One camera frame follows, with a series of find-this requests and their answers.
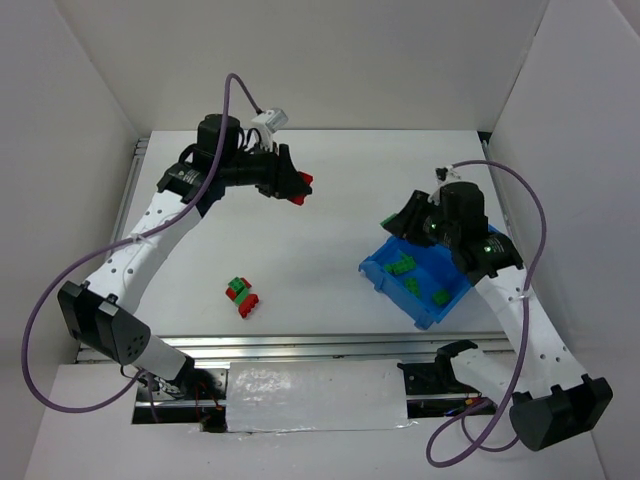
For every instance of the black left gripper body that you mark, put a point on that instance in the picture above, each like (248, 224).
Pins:
(279, 171)

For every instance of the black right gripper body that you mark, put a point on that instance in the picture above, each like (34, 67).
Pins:
(410, 218)

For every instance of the red brick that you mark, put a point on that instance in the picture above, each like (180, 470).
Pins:
(298, 187)

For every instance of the green lego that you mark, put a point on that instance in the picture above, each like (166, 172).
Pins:
(388, 219)

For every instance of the green 2x3 lego brick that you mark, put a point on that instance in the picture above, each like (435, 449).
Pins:
(408, 258)

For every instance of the small green lego cube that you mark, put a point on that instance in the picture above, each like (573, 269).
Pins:
(412, 285)

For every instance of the green 2x4 lego brick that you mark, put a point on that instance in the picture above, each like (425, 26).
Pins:
(441, 298)

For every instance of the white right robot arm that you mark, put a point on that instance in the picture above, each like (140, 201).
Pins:
(548, 395)

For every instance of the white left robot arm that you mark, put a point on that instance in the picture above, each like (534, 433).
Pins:
(100, 312)

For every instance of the blue plastic divided bin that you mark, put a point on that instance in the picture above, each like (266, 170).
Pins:
(427, 287)

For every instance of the green lego brick lower stack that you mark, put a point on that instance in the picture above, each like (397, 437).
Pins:
(238, 288)

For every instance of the red long toothed lego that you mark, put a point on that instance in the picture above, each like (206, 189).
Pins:
(246, 303)

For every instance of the white foil cover sheet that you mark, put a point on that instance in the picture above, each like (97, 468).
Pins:
(287, 397)

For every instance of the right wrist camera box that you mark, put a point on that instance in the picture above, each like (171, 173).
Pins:
(446, 174)

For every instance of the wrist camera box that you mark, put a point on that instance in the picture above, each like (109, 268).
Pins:
(446, 174)
(270, 121)

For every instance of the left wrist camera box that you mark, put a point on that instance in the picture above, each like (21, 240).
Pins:
(270, 121)

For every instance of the aluminium front rail frame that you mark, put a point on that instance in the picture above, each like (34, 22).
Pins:
(408, 346)

